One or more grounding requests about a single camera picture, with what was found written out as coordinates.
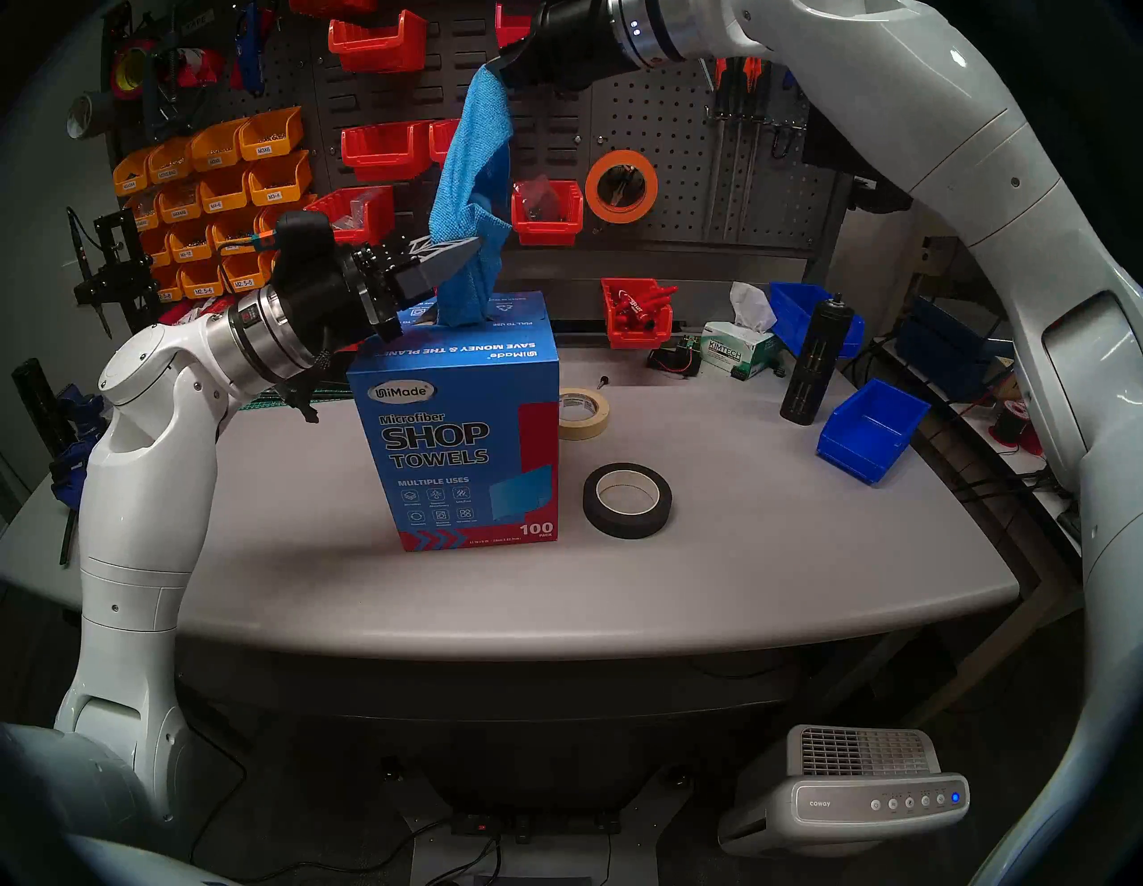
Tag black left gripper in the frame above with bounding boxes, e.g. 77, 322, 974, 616
279, 234, 486, 355

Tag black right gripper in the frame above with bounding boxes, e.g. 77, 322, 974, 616
485, 0, 641, 92

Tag blue microfiber shop towel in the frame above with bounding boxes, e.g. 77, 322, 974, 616
429, 64, 515, 329

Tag blue shop towels box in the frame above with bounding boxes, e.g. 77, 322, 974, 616
346, 291, 561, 552

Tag orange tape roll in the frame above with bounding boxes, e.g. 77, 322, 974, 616
585, 149, 660, 224

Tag black pegboard panel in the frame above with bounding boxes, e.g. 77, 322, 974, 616
103, 0, 840, 260

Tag red bin with red markers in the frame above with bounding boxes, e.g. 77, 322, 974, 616
600, 277, 678, 350

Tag green cutting mat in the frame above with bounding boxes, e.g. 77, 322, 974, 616
237, 384, 349, 414

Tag beige masking tape roll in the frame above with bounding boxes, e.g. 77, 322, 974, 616
558, 388, 613, 441

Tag blue hanging clamp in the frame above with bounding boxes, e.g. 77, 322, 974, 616
234, 0, 269, 99

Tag black metal stand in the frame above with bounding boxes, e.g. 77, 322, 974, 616
73, 210, 157, 345

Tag black tape roll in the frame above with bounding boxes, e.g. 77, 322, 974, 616
582, 463, 674, 540

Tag Kimtech tissue box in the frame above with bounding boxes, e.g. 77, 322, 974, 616
699, 281, 787, 381

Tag red yellow tape roll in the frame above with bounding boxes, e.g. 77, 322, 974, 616
110, 38, 160, 101

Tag blue plastic storage bin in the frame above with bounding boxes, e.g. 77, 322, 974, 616
768, 281, 867, 360

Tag blue black bar clamp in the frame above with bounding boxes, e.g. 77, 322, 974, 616
54, 382, 104, 439
49, 438, 90, 568

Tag black cylindrical bottle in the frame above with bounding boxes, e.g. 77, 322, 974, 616
780, 298, 855, 426

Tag black cylinder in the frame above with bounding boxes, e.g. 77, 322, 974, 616
11, 357, 54, 452

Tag bright blue plastic bin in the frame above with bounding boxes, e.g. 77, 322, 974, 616
816, 378, 932, 486

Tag dark blue storage bin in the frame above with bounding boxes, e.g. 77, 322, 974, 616
896, 299, 992, 403

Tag white air purifier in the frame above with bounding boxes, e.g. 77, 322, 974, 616
717, 724, 972, 858

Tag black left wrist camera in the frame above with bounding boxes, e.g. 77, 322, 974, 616
272, 210, 338, 269

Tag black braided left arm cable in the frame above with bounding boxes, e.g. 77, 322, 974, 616
272, 348, 336, 425

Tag orange black handle screwdriver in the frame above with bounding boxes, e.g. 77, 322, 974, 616
701, 55, 731, 244
728, 55, 764, 244

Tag grey duct tape roll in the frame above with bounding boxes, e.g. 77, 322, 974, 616
67, 89, 110, 139

